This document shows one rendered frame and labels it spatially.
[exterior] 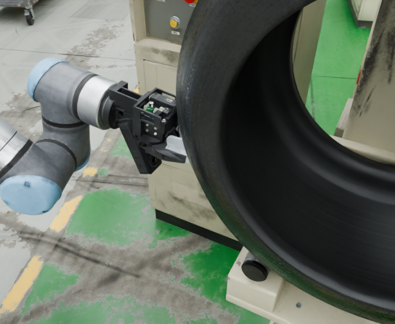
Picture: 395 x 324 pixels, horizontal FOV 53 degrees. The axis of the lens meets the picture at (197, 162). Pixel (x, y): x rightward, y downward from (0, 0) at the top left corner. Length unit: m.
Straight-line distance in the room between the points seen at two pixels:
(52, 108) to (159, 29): 0.72
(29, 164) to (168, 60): 0.78
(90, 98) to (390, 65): 0.54
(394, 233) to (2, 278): 1.57
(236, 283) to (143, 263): 1.12
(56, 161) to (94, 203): 1.36
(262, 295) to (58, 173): 0.41
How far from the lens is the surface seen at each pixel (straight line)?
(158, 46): 1.39
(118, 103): 0.69
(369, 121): 0.87
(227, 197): 0.53
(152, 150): 0.67
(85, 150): 0.83
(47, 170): 0.72
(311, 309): 0.77
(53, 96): 0.76
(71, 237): 1.97
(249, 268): 0.67
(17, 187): 0.71
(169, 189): 1.74
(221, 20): 0.42
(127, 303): 1.71
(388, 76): 0.83
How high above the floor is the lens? 1.45
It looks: 40 degrees down
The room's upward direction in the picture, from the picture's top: straight up
